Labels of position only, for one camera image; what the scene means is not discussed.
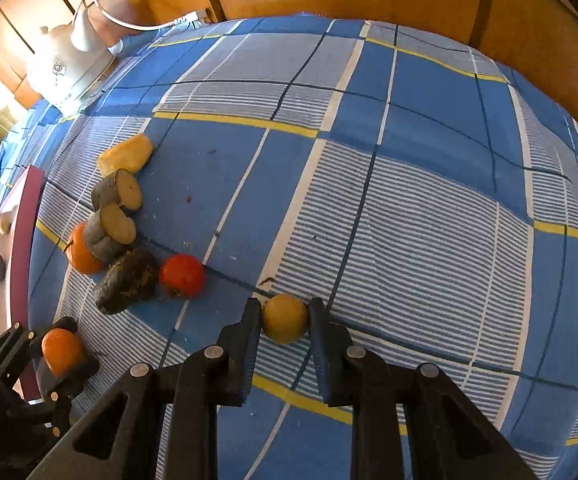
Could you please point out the red tomato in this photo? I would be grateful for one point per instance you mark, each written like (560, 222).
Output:
(182, 276)

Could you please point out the pale yellow peeled chunk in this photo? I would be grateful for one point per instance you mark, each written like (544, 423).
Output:
(125, 155)

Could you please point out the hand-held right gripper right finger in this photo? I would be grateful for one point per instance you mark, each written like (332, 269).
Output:
(320, 350)

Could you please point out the orange mandarin with stem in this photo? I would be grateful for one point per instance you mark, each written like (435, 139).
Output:
(76, 258)

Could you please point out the small tan round fruit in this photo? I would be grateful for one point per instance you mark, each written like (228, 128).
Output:
(3, 222)

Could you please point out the silver kettle base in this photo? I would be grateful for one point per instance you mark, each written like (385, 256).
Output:
(91, 87)

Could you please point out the white ceramic electric kettle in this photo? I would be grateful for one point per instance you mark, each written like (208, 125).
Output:
(64, 55)

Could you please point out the blue plaid tablecloth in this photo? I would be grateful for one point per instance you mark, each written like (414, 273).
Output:
(394, 185)

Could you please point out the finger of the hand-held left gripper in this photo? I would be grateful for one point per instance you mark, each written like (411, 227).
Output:
(64, 391)
(14, 346)

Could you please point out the white plug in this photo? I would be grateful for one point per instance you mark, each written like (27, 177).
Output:
(200, 17)

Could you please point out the dark square wood block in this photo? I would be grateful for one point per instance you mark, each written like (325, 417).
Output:
(110, 232)

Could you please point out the pink-rimmed white box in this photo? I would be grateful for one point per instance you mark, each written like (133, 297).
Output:
(24, 240)

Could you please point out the yellow round fruit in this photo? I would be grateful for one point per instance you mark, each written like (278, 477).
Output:
(285, 318)

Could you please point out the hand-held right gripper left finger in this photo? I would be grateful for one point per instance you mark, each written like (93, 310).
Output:
(248, 345)

